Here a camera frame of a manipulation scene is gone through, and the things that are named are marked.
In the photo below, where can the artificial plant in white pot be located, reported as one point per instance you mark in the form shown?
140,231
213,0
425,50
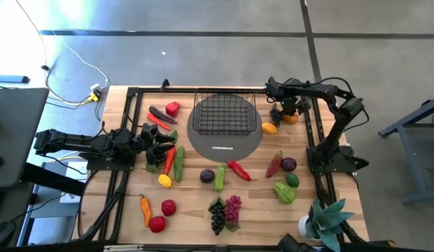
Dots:
325,220

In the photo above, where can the dark purple plum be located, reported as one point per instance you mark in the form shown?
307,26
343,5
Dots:
207,176

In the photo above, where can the black desk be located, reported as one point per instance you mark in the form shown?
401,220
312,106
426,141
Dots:
14,133

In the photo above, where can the green lime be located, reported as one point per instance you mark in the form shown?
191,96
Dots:
292,180

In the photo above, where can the orange yellow lemon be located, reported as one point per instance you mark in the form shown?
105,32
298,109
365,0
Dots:
269,128

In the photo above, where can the round grey woven mat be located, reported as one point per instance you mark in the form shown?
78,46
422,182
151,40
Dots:
210,154

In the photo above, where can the pink grape bunch with leaf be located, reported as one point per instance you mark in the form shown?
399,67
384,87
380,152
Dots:
233,210

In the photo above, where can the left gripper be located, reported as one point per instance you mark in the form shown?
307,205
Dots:
148,138

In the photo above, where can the round orange fruit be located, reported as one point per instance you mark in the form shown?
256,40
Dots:
291,120

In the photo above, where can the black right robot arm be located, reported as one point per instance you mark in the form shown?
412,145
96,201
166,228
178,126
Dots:
329,91

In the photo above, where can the dark purple long eggplant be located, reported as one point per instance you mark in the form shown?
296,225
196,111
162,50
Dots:
161,114

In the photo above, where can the white yellow power plug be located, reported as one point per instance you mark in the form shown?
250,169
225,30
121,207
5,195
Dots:
96,91

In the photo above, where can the red bell pepper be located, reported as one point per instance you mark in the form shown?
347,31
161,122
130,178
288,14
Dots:
172,109

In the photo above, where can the orange carrot with green top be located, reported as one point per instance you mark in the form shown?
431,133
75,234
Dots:
169,161

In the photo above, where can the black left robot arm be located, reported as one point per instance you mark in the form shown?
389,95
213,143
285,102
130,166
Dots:
80,141

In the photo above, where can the long orange pepper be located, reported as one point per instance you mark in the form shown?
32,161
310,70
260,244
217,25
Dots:
145,210

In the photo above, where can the black metal table frame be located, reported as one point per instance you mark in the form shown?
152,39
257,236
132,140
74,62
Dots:
203,90

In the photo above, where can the round red fruit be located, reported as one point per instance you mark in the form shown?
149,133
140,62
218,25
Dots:
157,224
168,208

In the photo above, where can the slim red chili pepper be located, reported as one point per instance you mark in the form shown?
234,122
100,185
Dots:
157,121

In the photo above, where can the light green cucumber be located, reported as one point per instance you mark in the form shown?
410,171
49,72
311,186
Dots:
220,178

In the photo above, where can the light green bell pepper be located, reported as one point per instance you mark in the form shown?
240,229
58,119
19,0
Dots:
284,193

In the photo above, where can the dark green cucumber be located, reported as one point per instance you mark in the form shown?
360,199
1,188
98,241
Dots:
179,164

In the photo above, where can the long red pepper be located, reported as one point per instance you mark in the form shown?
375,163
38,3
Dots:
239,170

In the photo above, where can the dark purple onion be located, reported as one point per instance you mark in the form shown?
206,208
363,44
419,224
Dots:
289,164

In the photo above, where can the red green chili pepper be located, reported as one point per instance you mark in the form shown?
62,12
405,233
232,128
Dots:
274,166

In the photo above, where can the blue grey metal bench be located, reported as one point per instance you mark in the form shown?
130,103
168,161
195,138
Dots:
413,115

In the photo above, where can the black bulky device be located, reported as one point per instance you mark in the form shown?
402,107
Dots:
290,244

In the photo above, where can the blue flat bar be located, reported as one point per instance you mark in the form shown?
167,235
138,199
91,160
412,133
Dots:
10,79

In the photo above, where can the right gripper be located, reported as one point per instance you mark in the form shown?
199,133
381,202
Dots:
294,105

